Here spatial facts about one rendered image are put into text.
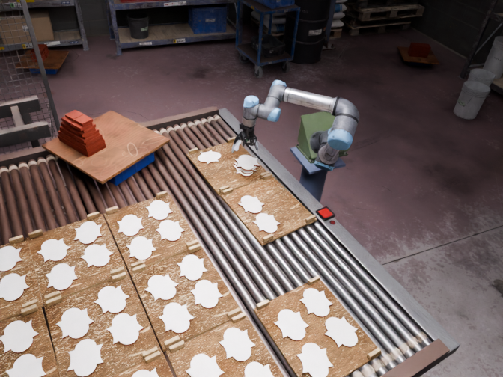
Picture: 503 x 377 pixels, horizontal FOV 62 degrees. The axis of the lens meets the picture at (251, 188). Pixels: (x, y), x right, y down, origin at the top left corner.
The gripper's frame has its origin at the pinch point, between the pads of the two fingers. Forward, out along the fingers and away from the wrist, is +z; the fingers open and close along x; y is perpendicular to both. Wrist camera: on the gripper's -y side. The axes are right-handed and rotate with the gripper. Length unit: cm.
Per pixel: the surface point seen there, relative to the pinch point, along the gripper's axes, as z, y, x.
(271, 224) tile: 10, 49, 2
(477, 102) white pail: 76, -148, 327
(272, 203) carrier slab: 11.2, 33.4, 7.9
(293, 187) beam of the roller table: 13.0, 21.2, 24.9
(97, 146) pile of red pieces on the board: 1, -17, -80
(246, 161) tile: 8.1, -0.5, 2.2
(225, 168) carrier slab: 12.4, -0.7, -10.2
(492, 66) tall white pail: 69, -221, 407
